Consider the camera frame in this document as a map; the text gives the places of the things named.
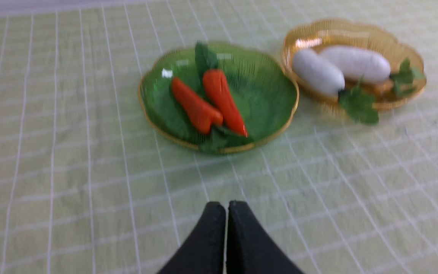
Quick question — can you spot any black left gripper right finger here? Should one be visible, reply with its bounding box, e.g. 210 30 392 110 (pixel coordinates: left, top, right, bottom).
226 201 303 274

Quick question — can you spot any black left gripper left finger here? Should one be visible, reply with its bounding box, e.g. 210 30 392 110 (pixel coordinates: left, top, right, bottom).
158 201 226 274

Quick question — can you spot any orange carrot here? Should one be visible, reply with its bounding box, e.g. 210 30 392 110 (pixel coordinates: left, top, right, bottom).
194 41 249 138
171 76 242 153

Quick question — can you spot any white radish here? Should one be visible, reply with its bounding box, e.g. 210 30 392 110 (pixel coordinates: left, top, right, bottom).
292 48 379 125
320 45 425 98

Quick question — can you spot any green checkered tablecloth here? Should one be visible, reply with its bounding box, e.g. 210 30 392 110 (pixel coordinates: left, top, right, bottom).
0 0 438 274

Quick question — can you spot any green plastic plate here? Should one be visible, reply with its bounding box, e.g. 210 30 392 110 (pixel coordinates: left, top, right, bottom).
138 42 299 154

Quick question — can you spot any amber plastic plate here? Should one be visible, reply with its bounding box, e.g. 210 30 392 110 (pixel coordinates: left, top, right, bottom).
281 18 424 116

